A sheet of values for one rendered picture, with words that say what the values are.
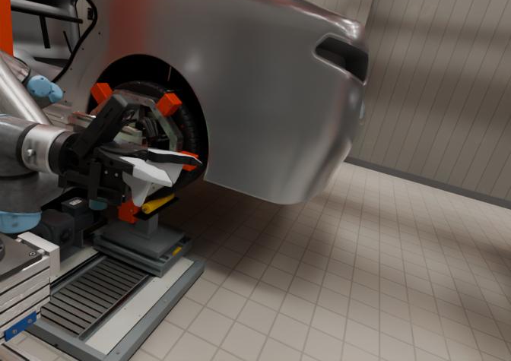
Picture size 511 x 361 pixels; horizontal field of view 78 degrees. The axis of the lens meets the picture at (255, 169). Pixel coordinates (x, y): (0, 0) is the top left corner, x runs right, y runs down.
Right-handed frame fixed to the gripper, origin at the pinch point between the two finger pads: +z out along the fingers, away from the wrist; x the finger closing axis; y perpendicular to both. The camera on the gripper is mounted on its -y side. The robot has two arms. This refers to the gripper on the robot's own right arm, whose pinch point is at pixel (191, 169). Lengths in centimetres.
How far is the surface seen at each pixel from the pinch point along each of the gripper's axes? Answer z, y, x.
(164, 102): -45, -3, -104
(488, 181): 337, 30, -448
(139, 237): -59, 84, -131
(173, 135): -38, 12, -104
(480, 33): 252, -168, -443
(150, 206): -49, 55, -115
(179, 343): -13, 113, -89
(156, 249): -45, 85, -124
